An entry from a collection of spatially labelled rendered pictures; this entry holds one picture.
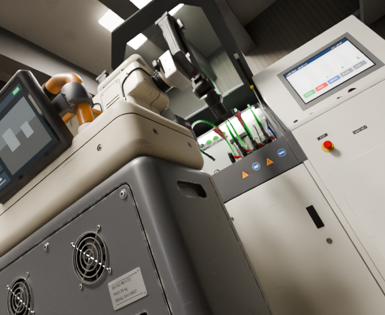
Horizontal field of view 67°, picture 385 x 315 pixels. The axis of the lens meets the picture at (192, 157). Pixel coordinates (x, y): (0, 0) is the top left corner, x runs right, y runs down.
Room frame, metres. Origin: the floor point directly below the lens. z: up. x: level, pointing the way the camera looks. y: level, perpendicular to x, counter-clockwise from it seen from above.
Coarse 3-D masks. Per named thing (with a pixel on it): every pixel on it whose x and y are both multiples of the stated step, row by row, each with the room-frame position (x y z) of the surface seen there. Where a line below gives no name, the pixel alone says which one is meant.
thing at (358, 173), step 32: (352, 32) 1.48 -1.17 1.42; (288, 64) 1.60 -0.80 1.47; (288, 96) 1.57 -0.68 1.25; (384, 96) 1.22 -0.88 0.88; (288, 128) 1.55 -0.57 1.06; (320, 128) 1.30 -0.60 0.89; (352, 128) 1.27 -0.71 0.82; (384, 128) 1.24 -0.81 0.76; (320, 160) 1.32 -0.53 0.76; (352, 160) 1.29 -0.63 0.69; (384, 160) 1.26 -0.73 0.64; (352, 192) 1.31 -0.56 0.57; (384, 192) 1.28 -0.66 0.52; (352, 224) 1.33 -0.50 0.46; (384, 224) 1.30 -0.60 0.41; (384, 256) 1.31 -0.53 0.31
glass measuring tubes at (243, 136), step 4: (244, 132) 1.87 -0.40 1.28; (236, 136) 1.89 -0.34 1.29; (240, 136) 1.88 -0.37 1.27; (244, 136) 1.89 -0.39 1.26; (232, 140) 1.90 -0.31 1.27; (244, 140) 1.89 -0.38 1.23; (248, 140) 1.88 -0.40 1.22; (232, 144) 1.93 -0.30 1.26; (240, 144) 1.90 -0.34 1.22; (248, 144) 1.90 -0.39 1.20; (236, 148) 1.90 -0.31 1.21; (252, 148) 1.88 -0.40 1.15; (236, 152) 1.93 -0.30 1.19; (240, 152) 1.91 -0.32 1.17; (248, 152) 1.91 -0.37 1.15
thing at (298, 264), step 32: (256, 192) 1.40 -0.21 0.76; (288, 192) 1.37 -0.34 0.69; (320, 192) 1.34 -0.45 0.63; (256, 224) 1.42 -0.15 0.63; (288, 224) 1.39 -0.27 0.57; (320, 224) 1.35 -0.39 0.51; (256, 256) 1.44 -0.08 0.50; (288, 256) 1.41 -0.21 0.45; (320, 256) 1.37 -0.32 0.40; (352, 256) 1.34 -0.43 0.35; (288, 288) 1.42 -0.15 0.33; (320, 288) 1.39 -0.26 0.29; (352, 288) 1.36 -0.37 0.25
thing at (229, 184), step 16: (272, 144) 1.36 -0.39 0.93; (288, 144) 1.34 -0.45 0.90; (240, 160) 1.40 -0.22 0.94; (256, 160) 1.39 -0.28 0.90; (288, 160) 1.35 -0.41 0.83; (224, 176) 1.43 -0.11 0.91; (240, 176) 1.41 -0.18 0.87; (256, 176) 1.40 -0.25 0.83; (272, 176) 1.38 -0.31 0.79; (224, 192) 1.44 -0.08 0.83; (240, 192) 1.42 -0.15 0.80
